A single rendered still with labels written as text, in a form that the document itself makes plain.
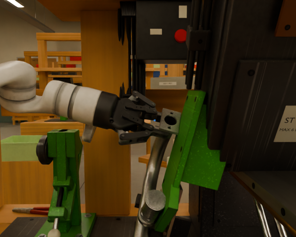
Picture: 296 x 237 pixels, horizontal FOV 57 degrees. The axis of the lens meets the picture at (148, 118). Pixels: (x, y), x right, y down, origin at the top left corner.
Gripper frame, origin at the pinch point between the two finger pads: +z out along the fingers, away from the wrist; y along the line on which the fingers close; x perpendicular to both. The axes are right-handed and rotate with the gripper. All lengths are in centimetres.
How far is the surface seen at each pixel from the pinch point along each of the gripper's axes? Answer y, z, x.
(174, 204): -17.5, 3.6, -2.8
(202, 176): -11.5, 7.7, -3.6
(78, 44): 768, -286, 629
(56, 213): -16.0, -18.3, 21.7
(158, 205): -17.2, 1.4, -0.4
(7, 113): 15, -48, 34
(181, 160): -11.0, 3.1, -6.0
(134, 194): 100, 15, 271
